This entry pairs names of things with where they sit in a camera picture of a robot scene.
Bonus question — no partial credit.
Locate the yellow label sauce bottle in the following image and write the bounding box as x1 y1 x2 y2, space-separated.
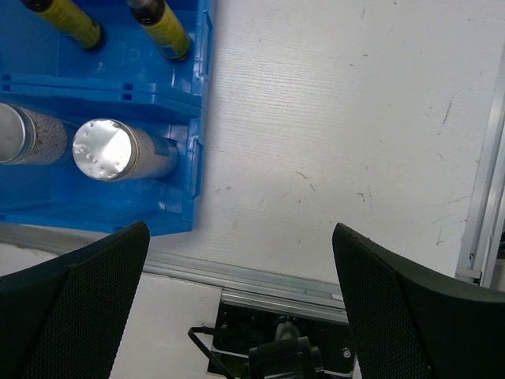
21 0 103 50
127 0 192 62

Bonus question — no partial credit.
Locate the white bead shaker jar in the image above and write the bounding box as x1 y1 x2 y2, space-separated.
1 103 68 165
72 118 178 182

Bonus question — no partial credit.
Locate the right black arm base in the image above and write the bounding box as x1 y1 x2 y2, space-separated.
188 297 357 378

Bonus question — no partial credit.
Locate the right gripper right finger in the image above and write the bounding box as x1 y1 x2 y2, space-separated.
332 223 504 378

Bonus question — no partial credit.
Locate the blue three-compartment plastic bin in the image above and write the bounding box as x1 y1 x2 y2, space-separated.
1 1 216 236

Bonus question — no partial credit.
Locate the front aluminium rail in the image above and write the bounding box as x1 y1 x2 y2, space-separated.
1 223 347 324

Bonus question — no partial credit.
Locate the right aluminium rail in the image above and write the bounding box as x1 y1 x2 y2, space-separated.
455 57 504 287

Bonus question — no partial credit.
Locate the aluminium rail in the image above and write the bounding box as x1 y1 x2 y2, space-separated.
1 223 347 324
455 57 504 287

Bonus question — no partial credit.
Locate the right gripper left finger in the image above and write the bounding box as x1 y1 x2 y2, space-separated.
1 221 150 378

